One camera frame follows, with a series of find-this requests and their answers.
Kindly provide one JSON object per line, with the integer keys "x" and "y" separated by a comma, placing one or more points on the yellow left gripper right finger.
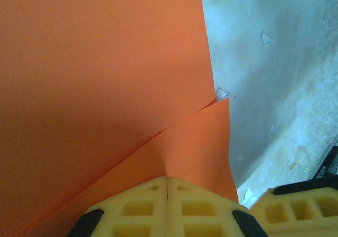
{"x": 175, "y": 208}

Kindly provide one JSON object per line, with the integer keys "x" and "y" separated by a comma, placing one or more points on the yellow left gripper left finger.
{"x": 158, "y": 208}

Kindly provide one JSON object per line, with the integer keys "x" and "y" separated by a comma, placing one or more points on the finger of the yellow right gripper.
{"x": 287, "y": 221}

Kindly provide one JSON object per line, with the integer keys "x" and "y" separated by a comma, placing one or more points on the orange paper sheet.
{"x": 105, "y": 62}

